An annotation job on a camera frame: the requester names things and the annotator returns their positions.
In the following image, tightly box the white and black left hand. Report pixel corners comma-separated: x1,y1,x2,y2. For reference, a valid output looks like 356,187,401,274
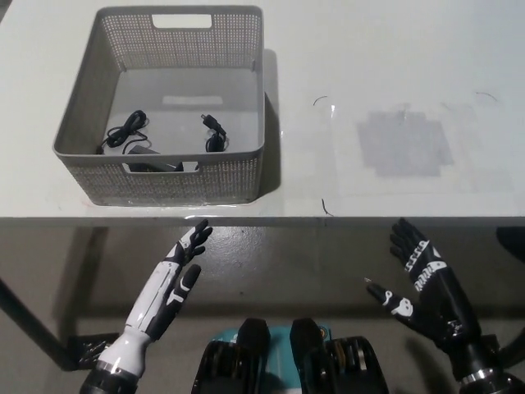
122,219,213,342

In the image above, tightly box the black right hand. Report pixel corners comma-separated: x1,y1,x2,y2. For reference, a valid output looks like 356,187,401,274
366,218,483,359

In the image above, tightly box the black power adapter with cords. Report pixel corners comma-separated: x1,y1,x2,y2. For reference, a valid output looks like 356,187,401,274
97,110,229,173

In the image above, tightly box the dark rounded object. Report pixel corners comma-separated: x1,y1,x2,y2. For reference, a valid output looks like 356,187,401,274
495,227,525,264

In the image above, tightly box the black and teal robot torso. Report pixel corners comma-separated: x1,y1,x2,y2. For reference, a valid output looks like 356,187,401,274
191,317,389,394

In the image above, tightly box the black table leg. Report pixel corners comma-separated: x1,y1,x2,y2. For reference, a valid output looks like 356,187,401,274
0,277,81,373

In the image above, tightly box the gray perforated plastic basket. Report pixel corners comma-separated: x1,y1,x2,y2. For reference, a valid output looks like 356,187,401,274
52,4,267,207

